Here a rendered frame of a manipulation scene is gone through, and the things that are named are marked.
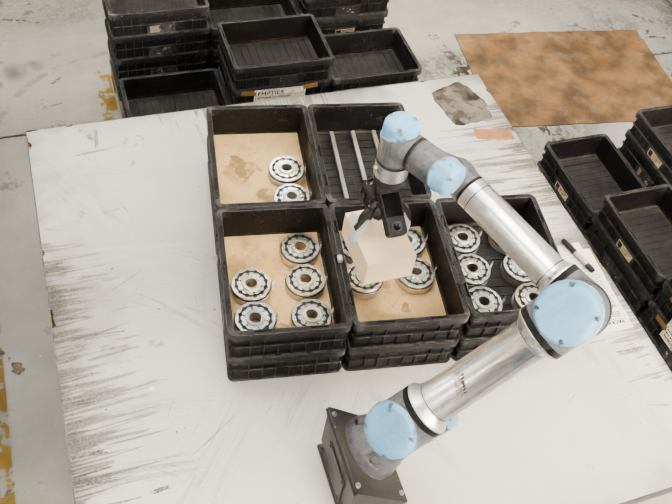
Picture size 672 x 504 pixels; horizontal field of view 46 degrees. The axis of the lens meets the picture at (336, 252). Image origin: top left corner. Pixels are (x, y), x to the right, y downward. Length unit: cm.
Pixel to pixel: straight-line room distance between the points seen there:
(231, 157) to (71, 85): 169
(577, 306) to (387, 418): 43
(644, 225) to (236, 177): 163
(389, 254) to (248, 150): 75
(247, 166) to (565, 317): 119
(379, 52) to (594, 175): 106
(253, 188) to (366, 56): 140
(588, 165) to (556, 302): 208
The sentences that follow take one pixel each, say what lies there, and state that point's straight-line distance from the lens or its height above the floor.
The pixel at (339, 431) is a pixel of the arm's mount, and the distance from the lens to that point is 179.
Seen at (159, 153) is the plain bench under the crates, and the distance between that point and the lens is 257.
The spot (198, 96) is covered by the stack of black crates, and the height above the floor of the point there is 27.
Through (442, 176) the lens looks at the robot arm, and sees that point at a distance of 157.
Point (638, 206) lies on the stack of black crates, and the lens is 326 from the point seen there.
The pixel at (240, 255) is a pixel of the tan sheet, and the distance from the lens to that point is 212.
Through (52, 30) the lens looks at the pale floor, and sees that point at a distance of 427.
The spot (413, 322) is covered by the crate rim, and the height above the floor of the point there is 93.
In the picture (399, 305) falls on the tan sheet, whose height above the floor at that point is 83.
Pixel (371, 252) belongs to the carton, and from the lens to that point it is 179.
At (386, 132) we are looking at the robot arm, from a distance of 161.
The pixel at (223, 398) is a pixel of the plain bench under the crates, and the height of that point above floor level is 70.
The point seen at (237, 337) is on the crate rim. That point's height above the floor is 93.
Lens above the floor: 250
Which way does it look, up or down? 51 degrees down
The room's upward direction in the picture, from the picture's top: 11 degrees clockwise
